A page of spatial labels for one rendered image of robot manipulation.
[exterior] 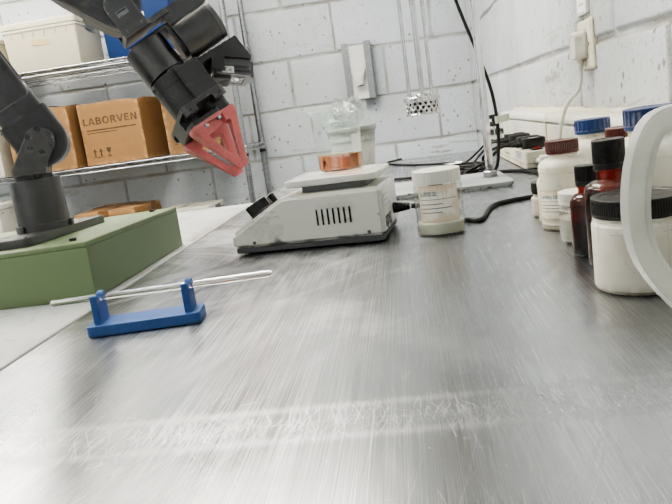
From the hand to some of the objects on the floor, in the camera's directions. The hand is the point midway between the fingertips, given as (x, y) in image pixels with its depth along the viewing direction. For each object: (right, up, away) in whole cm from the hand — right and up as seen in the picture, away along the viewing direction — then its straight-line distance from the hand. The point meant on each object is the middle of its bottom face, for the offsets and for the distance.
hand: (238, 165), depth 92 cm
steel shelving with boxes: (-80, -67, +247) cm, 268 cm away
